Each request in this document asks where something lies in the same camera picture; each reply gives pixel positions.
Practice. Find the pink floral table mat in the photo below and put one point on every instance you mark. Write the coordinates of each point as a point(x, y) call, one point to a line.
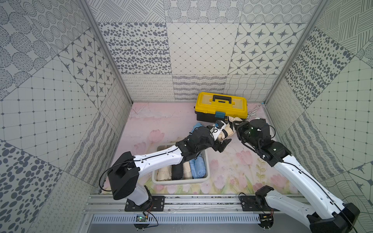
point(236, 170)

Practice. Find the beige umbrella black stripes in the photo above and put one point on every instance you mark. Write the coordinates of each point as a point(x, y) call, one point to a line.
point(187, 174)

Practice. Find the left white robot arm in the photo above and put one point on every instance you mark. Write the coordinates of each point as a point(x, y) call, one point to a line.
point(123, 175)

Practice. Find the yellow black toolbox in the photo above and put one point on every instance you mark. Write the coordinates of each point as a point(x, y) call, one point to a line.
point(211, 107)

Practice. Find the right black circuit board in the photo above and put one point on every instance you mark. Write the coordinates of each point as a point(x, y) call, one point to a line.
point(266, 222)

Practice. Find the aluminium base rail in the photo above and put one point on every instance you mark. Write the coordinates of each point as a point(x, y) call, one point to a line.
point(176, 209)

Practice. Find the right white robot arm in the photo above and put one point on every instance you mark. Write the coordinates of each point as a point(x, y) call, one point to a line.
point(324, 213)

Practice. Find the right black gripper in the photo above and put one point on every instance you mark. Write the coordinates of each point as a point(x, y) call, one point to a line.
point(240, 128)

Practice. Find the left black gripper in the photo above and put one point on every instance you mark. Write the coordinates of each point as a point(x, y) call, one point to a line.
point(223, 144)

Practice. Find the beige umbrella black lining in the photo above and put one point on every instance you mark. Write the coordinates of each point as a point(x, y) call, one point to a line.
point(229, 129)

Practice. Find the white plastic storage box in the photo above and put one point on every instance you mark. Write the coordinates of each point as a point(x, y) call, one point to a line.
point(175, 182)

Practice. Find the left green circuit board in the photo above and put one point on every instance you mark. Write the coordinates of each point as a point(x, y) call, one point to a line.
point(141, 222)

